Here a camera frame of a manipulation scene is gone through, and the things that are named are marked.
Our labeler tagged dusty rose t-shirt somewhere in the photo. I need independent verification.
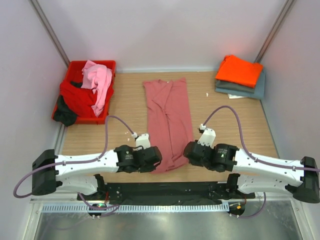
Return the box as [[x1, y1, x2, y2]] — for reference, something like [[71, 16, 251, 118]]
[[143, 77, 194, 173]]

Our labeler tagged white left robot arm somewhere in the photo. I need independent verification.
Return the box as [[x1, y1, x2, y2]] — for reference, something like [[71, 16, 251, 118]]
[[31, 145, 162, 200]]

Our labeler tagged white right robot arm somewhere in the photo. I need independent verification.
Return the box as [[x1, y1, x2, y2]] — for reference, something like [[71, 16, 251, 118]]
[[183, 141, 320, 204]]

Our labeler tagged folded white t-shirt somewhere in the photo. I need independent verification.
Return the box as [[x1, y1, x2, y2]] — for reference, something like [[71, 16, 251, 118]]
[[227, 94, 245, 99]]

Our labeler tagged folded grey t-shirt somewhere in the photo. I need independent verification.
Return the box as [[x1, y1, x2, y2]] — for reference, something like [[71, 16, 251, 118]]
[[215, 79, 255, 93]]

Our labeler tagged folded blue-grey t-shirt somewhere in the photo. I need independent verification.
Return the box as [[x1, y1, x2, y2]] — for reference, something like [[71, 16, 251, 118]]
[[215, 70, 266, 100]]

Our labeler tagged red t-shirt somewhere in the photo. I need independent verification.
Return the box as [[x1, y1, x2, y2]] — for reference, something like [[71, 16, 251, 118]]
[[59, 81, 114, 119]]

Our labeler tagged folded orange t-shirt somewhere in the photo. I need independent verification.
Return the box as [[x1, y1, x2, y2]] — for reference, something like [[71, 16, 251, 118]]
[[215, 54, 264, 88]]

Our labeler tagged black t-shirt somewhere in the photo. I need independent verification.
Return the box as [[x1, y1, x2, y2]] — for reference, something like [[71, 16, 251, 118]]
[[52, 95, 79, 127]]

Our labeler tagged light pink t-shirt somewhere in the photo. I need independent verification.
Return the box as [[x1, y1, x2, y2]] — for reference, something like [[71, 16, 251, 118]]
[[81, 60, 113, 117]]

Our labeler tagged red plastic bin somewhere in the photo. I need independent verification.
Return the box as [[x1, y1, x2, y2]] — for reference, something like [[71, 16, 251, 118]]
[[52, 60, 116, 125]]

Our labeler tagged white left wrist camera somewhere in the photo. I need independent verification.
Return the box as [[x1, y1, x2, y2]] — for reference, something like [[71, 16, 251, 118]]
[[131, 132, 151, 149]]

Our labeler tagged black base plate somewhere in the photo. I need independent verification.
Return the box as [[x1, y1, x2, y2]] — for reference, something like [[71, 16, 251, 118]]
[[83, 181, 256, 206]]

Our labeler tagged slotted white cable duct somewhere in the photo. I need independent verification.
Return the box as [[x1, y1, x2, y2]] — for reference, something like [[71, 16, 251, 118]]
[[41, 202, 229, 214]]

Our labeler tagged aluminium frame rail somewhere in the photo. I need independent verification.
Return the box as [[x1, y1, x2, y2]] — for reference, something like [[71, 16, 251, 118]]
[[29, 0, 70, 67]]

